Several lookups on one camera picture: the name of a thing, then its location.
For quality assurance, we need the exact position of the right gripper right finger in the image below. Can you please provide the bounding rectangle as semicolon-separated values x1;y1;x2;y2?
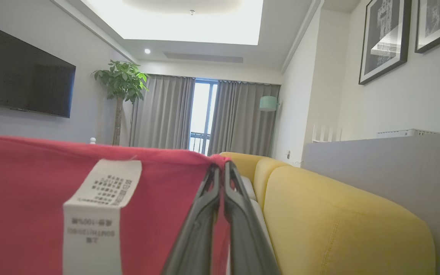
223;161;281;275

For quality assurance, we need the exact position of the white slatted chair back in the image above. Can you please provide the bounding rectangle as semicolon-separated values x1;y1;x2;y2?
311;123;343;143

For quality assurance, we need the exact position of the green potted tree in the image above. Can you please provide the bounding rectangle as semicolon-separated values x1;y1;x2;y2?
92;60;149;146

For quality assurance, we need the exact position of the black wall television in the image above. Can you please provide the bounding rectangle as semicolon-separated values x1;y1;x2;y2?
0;19;76;118

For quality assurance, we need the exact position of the red garment with white band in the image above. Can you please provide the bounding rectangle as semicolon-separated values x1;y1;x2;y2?
0;135;231;275

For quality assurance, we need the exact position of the large black framed picture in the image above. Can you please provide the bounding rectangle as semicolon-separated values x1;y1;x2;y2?
359;0;413;85

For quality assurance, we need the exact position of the balcony glass door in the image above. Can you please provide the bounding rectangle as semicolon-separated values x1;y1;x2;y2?
188;79;219;155

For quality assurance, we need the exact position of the white appliance with grille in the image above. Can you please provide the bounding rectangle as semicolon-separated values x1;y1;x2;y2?
376;129;439;139

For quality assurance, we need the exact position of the ceiling air vent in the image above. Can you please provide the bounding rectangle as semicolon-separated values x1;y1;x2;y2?
162;52;244;64

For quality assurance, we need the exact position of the grey curtain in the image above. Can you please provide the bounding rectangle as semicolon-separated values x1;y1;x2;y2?
130;74;196;150
207;80;281;157

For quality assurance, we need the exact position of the grey partition panel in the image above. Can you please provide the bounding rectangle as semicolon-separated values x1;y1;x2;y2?
303;133;440;275

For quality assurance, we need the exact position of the small grey sofa seat cushion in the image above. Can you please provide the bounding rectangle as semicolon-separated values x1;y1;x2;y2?
240;176;258;202

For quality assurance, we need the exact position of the yellow sofa back cushion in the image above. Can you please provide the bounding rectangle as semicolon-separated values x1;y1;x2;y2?
253;157;293;209
220;152;266;184
263;166;436;275

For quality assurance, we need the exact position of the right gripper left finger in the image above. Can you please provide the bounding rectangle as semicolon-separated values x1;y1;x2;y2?
161;164;221;275

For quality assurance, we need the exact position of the mint shade floor lamp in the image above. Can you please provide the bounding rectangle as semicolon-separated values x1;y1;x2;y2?
259;95;281;112

